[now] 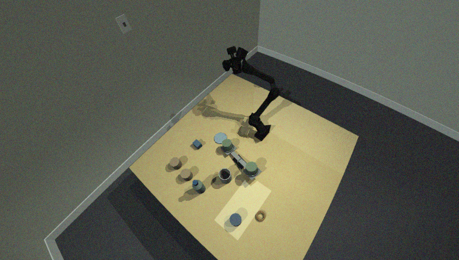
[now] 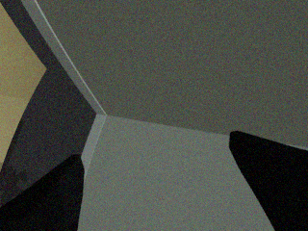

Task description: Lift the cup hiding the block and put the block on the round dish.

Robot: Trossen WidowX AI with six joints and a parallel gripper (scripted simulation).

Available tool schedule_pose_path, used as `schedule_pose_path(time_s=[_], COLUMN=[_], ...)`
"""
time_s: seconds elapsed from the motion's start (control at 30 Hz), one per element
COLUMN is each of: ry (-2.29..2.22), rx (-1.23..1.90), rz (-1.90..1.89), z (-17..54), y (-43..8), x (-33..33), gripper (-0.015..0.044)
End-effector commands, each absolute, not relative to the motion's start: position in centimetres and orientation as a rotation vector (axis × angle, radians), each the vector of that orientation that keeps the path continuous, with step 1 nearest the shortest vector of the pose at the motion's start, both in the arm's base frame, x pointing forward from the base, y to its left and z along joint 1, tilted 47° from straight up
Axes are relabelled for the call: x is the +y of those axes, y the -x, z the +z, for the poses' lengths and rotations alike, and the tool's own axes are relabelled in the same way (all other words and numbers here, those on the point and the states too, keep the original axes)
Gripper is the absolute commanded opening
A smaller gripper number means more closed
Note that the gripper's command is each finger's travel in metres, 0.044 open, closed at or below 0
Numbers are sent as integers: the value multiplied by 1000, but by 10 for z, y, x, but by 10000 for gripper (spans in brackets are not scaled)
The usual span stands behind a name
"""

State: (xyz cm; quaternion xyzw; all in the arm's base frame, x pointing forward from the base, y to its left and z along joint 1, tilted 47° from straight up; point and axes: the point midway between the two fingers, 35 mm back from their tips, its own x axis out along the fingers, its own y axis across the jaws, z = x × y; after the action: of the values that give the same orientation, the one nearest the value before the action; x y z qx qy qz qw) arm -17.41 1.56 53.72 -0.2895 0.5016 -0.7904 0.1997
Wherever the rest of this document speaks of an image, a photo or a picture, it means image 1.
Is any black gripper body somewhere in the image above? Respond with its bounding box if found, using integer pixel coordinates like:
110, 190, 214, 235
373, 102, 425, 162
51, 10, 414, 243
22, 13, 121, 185
227, 46, 242, 75

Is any grey bottle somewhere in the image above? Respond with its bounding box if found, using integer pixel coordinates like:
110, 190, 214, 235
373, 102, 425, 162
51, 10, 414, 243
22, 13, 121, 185
192, 180, 206, 193

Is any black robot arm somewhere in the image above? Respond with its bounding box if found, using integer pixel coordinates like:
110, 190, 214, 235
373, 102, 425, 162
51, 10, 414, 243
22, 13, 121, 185
222, 47, 279, 133

